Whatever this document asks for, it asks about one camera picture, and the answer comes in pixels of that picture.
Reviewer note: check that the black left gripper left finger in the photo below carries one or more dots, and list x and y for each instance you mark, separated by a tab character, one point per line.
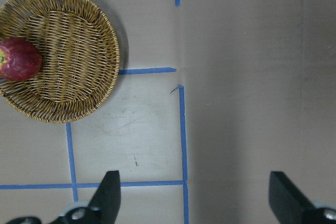
103	207

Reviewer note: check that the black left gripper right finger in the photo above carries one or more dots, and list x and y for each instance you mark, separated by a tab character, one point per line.
290	205

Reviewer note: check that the woven wicker basket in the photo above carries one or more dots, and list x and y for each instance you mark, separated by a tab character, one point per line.
81	58

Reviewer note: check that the dark red apple in basket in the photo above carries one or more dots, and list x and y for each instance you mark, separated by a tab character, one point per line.
20	59

